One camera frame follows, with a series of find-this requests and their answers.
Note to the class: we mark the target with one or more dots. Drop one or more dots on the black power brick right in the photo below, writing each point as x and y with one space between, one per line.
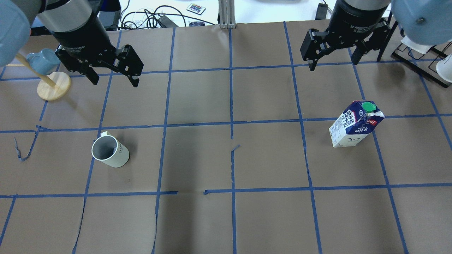
321 11

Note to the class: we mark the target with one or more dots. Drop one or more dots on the black power adapter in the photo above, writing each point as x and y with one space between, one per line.
165 22

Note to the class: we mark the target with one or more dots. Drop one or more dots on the white mug grey inside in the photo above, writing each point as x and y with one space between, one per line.
109 150

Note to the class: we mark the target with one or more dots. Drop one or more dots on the white cup on rack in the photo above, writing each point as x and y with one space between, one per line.
444 68

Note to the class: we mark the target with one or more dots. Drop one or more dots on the wooden mug tree stand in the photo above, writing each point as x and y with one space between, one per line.
52 86

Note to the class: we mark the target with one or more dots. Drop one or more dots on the light blue mug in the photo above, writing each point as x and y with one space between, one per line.
43 62

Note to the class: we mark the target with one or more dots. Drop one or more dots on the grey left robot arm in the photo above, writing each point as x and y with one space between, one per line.
17 16

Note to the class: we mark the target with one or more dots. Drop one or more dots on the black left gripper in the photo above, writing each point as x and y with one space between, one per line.
83 34

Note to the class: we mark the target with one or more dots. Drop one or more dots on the whole milk carton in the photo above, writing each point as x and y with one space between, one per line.
357 121

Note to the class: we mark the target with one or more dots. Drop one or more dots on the remote control with coloured buttons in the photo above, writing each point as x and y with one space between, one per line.
197 9

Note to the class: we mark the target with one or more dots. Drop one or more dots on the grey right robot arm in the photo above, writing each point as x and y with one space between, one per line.
425 22

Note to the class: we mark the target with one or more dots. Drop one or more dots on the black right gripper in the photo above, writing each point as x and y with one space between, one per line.
356 20

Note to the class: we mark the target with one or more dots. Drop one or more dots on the aluminium frame post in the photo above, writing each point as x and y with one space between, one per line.
227 14

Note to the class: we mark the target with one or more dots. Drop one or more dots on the black wire rack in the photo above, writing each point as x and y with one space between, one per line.
424 63

